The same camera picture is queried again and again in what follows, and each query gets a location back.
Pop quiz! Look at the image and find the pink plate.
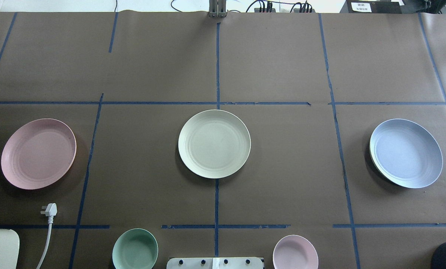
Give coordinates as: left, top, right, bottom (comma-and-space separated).
1, 118, 77, 190

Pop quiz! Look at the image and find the cream plate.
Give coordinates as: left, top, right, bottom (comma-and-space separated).
177, 109, 252, 179

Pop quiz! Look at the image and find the pink bowl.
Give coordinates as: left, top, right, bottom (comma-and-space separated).
272, 235, 319, 269

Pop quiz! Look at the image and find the green bowl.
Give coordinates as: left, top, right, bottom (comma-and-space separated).
112, 228, 159, 269

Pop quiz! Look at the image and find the blue plate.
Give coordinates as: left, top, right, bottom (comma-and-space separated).
369, 118, 443, 189

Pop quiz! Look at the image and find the black box with label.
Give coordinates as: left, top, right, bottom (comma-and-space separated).
339, 0, 402, 14

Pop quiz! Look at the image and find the white toaster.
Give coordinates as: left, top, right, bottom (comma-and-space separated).
0, 229, 20, 269

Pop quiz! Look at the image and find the aluminium camera post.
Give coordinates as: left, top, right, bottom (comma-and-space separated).
208, 0, 227, 18

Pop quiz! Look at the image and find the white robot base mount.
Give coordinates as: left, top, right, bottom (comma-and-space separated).
166, 257, 265, 269

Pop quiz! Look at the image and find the white power plug cable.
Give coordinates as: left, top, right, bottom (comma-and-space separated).
35, 203, 58, 269

